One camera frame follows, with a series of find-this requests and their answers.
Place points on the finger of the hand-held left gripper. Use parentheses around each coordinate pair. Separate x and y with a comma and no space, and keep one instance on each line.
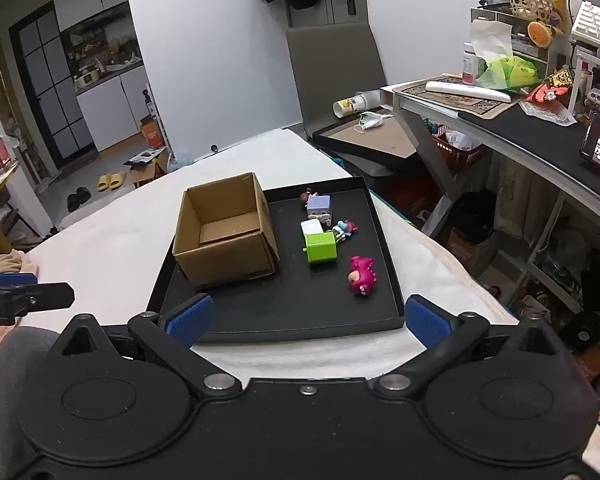
(12,278)
(40,297)

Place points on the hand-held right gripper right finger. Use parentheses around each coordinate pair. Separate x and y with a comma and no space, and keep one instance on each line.
(427,322)

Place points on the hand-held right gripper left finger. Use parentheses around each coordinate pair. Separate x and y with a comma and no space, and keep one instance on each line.
(190,320)

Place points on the brown cardboard box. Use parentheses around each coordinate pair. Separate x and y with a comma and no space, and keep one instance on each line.
(220,260)

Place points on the pink dinosaur figure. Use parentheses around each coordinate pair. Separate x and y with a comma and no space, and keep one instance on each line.
(361,275)

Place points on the black shallow tray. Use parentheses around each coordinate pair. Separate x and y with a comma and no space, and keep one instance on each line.
(300,305)

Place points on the blue smurf figure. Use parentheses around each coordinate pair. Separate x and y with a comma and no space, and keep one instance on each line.
(344,230)

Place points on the green cube toy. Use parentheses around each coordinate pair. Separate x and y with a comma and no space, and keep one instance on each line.
(321,249)

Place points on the white cube toy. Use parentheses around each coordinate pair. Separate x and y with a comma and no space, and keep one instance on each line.
(311,226)

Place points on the black slipper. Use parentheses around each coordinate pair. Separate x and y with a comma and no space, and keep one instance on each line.
(84,194)
(74,202)

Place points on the black bag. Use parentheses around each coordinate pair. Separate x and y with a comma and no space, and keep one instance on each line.
(472,217)

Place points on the yellow slipper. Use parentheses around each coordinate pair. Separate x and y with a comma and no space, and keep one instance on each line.
(117,180)
(103,183)

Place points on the open cardboard box with flaps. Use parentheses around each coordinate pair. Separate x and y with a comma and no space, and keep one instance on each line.
(147,172)

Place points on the black fan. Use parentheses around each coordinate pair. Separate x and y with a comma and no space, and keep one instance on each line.
(582,330)

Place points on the purple cube toy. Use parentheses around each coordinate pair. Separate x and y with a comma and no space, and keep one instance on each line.
(320,204)

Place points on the clear plastic bag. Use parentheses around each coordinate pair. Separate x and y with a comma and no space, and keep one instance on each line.
(181,160)

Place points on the small brown-haired figure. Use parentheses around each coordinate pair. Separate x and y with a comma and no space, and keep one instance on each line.
(307,194)

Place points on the red plastic basket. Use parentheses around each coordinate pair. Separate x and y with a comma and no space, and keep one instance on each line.
(462,152)

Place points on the black tray with brown inside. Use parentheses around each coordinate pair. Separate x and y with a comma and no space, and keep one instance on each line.
(375,140)

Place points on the orange carton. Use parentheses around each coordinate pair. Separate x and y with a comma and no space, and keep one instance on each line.
(152,132)

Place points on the black framed sliding door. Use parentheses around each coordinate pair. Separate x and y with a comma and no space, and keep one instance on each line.
(50,85)

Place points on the white kitchen cabinet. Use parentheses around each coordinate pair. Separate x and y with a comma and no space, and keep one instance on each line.
(110,105)

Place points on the white face mask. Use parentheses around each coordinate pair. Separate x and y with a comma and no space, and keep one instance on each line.
(372,121)

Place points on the black topped desk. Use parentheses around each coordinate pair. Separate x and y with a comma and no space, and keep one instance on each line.
(545,135)

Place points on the patterned table mat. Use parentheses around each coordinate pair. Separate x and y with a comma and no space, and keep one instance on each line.
(460,100)

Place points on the yellow-capped bottle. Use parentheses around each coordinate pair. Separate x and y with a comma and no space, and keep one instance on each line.
(350,105)

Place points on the white remote control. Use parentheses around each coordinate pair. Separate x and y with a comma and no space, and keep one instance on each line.
(467,91)

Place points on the white snack packet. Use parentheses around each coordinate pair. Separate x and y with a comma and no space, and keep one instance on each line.
(547,111)

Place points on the white bottle with red label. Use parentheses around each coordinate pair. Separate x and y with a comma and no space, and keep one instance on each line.
(470,65)

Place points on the green plastic bag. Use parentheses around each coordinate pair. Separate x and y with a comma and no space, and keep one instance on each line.
(510,72)

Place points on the red snack packet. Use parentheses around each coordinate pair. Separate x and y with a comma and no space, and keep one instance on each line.
(550,87)

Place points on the grey chair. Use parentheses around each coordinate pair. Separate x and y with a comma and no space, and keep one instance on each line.
(330,65)

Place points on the panda figure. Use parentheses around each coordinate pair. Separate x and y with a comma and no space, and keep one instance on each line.
(597,99)

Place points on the white desk shelf riser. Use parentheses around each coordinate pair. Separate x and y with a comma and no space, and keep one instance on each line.
(577,80)

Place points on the white tissue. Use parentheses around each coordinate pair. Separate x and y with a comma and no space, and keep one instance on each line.
(490,37)

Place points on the grey desk drawer organizer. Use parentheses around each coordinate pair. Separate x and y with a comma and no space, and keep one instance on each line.
(525,45)

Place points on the orange round plush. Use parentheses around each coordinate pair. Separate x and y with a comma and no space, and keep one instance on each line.
(540,34)

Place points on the wicker basket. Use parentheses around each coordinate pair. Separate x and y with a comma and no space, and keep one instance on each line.
(530,5)

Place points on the white keyboard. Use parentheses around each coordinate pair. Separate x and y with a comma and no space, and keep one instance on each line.
(597,25)

